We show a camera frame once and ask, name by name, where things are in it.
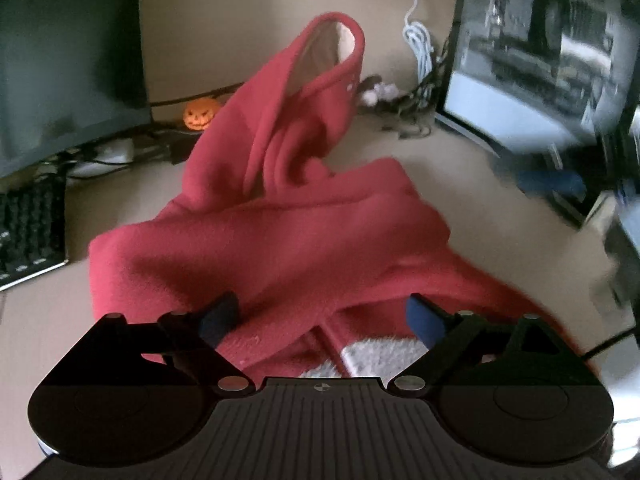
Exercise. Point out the right computer monitor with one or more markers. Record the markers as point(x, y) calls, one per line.
point(544, 77)

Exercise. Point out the red fleece garment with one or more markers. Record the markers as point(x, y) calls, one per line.
point(322, 262)

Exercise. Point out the black keyboard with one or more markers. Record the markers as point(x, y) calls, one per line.
point(33, 230)

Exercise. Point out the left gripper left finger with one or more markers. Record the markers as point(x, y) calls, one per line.
point(193, 339)

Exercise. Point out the left computer monitor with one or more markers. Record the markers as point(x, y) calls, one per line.
point(71, 73)

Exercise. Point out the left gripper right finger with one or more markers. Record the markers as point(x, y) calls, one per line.
point(455, 344)

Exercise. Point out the computer monitor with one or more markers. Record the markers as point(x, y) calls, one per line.
point(71, 73)
point(544, 77)

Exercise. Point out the orange pumpkin toy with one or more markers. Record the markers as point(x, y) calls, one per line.
point(199, 113)

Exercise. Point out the small white pink object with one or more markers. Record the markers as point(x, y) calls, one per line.
point(373, 90)

